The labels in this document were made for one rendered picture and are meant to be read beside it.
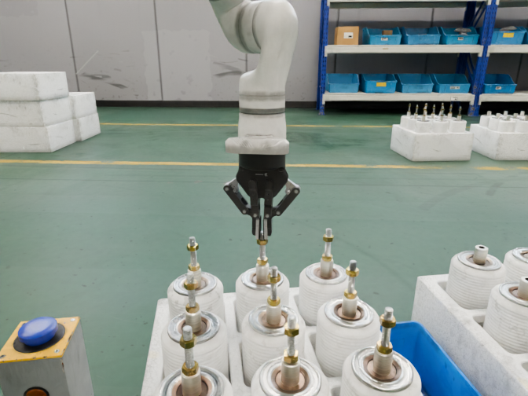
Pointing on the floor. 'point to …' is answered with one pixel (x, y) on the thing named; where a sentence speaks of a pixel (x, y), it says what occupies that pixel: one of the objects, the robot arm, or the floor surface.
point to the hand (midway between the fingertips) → (262, 227)
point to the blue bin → (430, 361)
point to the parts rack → (425, 52)
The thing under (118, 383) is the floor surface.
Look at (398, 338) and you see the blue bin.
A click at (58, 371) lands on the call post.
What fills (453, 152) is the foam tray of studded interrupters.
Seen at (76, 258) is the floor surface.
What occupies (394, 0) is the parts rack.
